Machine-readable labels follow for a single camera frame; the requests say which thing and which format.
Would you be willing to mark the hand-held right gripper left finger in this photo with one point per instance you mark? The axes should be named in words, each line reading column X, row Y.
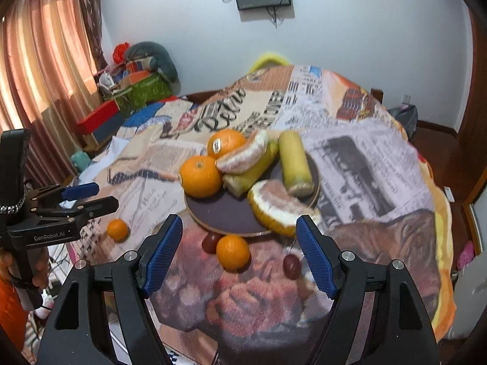
column 163, row 253

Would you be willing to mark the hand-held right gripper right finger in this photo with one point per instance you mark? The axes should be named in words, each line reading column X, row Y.
column 315, row 260

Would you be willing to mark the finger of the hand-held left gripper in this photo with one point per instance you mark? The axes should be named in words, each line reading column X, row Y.
column 99, row 205
column 81, row 191

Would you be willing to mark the pomelo wedge with rind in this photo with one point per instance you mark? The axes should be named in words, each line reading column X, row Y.
column 277, row 207

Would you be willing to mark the medium mandarin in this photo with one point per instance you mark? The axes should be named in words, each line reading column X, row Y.
column 233, row 253

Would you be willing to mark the dark purple plate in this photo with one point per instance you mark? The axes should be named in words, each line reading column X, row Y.
column 224, row 213

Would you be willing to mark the large orange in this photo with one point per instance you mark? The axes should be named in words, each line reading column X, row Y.
column 200, row 176

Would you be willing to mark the thick sugar cane piece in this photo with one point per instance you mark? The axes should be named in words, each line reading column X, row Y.
column 295, row 163

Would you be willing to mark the thin sugar cane piece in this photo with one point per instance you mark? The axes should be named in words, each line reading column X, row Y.
column 247, row 178

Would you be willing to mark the peeled pomelo segment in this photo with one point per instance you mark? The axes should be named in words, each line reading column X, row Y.
column 243, row 156

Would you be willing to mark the orange with sticker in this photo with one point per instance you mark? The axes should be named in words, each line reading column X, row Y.
column 226, row 142

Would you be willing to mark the person's left hand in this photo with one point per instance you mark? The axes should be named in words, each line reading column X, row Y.
column 41, row 270

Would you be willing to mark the red grape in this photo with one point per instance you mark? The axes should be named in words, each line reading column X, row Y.
column 209, row 243
column 292, row 266

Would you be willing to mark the teal bag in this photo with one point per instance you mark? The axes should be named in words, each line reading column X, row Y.
column 81, row 159

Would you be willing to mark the small mandarin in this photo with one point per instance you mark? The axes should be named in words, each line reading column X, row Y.
column 118, row 230

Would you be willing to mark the red box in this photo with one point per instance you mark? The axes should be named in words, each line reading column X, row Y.
column 99, row 116

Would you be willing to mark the peach curtain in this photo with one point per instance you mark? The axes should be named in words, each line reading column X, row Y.
column 38, row 64

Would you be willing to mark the printed blanket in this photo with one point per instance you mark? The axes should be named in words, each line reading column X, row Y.
column 361, row 159

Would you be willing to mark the green bag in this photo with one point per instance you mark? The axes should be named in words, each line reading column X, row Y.
column 146, row 91

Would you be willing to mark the orange cardboard box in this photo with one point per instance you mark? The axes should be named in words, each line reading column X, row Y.
column 139, row 72

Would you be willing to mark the white power strip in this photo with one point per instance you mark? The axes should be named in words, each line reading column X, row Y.
column 449, row 194

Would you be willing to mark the pink slippers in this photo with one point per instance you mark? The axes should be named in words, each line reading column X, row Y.
column 465, row 254

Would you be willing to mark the grey plush cushion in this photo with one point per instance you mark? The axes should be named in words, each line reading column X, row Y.
column 159, row 53

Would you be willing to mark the grey bag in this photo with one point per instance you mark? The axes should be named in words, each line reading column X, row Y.
column 403, row 121

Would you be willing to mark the brown patterned curtain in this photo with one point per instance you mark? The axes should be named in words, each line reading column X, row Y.
column 93, row 15

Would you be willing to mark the brown wooden door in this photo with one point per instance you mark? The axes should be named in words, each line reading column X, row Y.
column 475, row 140

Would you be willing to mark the yellow foam tube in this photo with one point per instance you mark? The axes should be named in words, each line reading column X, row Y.
column 268, row 57

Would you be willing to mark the dark wooden bed frame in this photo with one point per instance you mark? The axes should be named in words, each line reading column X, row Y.
column 376, row 95

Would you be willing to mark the white wall socket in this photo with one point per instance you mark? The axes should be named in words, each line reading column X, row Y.
column 406, row 98

